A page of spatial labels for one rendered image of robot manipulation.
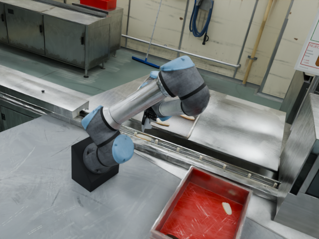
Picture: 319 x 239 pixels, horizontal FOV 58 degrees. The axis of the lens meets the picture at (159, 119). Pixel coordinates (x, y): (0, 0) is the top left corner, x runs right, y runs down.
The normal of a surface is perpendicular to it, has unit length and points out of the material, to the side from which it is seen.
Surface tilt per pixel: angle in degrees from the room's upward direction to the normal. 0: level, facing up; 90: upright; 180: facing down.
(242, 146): 10
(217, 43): 90
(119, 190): 0
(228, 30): 90
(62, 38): 90
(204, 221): 0
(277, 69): 90
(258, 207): 0
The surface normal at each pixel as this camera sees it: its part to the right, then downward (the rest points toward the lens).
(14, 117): -0.38, 0.43
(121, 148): 0.75, -0.18
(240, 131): 0.08, -0.76
